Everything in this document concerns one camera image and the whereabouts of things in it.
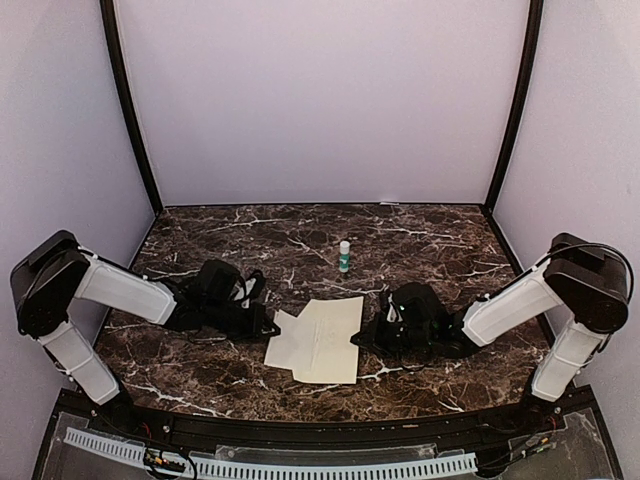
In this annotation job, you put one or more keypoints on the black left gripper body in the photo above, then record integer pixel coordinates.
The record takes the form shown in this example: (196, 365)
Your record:
(242, 329)

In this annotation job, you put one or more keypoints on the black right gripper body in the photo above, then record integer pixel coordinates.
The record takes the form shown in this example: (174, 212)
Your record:
(394, 341)

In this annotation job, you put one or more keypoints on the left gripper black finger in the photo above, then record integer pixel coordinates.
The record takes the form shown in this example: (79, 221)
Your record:
(270, 317)
(270, 332)

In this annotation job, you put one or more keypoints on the cream paper envelope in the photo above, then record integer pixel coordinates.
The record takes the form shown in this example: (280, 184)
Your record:
(315, 346)

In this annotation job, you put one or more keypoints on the green white glue stick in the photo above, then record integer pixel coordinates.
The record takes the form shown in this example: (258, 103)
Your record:
(344, 256)

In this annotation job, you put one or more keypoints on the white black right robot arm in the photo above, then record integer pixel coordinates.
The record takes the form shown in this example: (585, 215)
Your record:
(594, 281)

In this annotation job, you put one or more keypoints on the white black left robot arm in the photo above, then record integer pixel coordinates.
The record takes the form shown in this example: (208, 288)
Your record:
(60, 271)

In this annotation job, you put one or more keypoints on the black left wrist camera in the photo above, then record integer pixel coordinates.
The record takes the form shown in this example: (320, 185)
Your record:
(252, 288)

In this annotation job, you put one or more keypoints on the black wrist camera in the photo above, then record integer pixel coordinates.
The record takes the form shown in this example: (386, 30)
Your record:
(389, 309)
(252, 288)

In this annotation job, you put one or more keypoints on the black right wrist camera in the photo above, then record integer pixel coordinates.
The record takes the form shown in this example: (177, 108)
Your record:
(389, 309)

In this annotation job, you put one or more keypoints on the black front table rail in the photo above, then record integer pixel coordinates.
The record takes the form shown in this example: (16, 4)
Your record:
(483, 429)

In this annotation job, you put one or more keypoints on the white slotted cable duct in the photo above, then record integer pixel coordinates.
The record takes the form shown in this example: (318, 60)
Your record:
(258, 463)

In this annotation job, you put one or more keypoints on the black left corner frame post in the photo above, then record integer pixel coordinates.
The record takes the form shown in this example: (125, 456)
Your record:
(127, 107)

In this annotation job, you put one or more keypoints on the black corner frame post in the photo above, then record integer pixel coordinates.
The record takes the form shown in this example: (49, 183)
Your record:
(127, 107)
(525, 70)

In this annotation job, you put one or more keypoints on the black right corner frame post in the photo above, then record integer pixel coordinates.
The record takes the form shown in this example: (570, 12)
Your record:
(525, 70)

